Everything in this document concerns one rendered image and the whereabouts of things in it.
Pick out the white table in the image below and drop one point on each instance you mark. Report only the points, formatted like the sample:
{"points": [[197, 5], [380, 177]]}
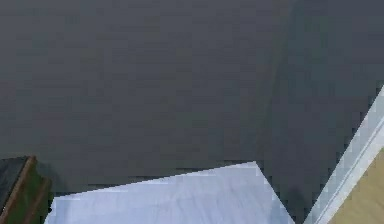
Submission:
{"points": [[173, 200]]}

